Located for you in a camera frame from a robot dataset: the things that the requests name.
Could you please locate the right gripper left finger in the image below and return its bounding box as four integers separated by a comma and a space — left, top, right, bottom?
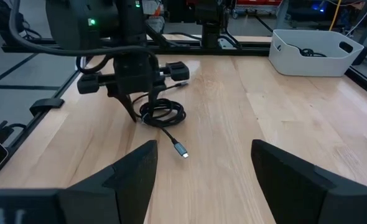
0, 139, 159, 224

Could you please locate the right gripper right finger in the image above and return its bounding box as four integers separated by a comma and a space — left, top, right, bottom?
251, 139, 367, 224

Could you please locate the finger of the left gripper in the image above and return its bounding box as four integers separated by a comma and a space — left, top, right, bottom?
106, 85, 138, 123
148, 83, 168, 118

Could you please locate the black USB-C cable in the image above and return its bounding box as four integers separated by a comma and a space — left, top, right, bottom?
286, 42, 328, 58

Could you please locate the white plastic bin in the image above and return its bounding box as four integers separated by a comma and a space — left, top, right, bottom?
267, 29, 365, 78

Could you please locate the black aluminium table frame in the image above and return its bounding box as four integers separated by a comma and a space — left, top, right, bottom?
0, 35, 367, 188

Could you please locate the black frame bracket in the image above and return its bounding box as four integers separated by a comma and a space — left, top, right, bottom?
29, 97, 65, 118

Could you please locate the yellow hanging cable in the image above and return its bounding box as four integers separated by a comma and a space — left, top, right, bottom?
328, 0, 343, 31

